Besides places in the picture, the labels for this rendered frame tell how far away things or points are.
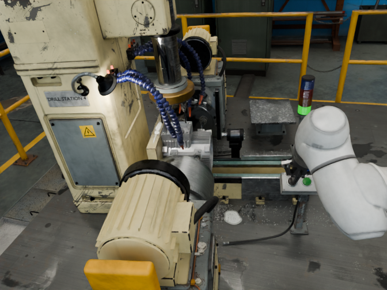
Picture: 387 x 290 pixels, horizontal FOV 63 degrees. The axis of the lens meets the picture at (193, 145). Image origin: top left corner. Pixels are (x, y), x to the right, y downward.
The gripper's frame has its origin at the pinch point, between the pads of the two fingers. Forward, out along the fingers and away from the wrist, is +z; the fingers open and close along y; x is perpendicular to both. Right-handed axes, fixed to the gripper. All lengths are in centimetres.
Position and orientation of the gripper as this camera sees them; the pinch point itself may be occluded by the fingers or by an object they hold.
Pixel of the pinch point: (296, 175)
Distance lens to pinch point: 109.2
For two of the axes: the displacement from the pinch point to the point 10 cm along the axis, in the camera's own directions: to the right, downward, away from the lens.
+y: -9.9, 0.1, 1.4
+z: 1.3, 3.7, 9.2
